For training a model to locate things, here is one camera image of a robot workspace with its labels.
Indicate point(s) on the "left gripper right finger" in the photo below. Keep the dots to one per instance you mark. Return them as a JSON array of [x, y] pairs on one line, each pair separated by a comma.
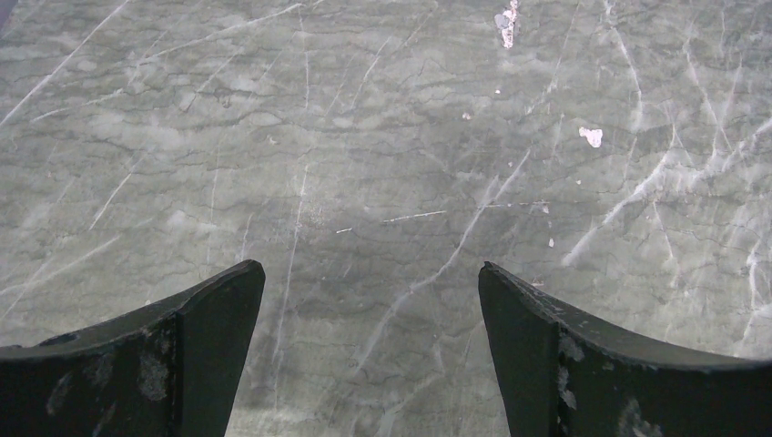
[[564, 372]]

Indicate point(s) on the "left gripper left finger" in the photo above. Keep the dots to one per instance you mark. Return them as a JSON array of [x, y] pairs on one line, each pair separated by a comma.
[[171, 368]]

